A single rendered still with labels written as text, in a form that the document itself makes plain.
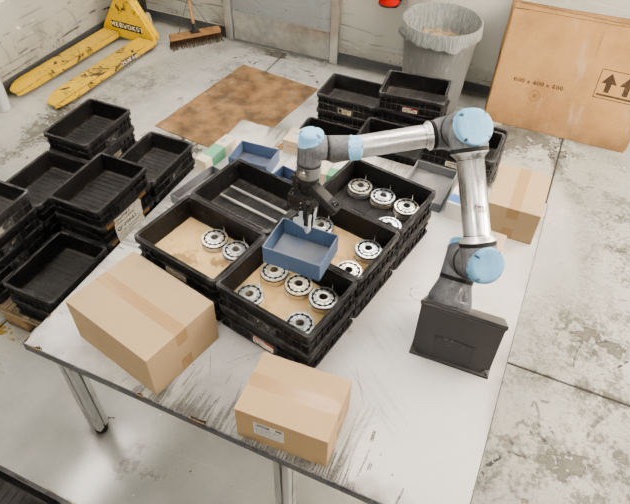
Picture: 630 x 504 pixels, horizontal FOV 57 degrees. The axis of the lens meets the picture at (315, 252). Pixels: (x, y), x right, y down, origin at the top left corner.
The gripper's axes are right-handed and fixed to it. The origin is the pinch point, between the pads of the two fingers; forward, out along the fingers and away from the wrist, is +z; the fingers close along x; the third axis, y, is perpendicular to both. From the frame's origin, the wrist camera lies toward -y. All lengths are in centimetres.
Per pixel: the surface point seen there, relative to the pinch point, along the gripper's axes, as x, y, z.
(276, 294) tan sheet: 4.5, 9.1, 29.5
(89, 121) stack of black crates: -92, 186, 52
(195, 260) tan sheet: 3, 44, 29
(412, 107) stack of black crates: -185, 19, 35
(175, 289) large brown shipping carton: 24, 38, 25
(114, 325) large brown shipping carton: 45, 47, 27
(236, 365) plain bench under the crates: 28, 12, 46
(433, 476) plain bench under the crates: 35, -62, 47
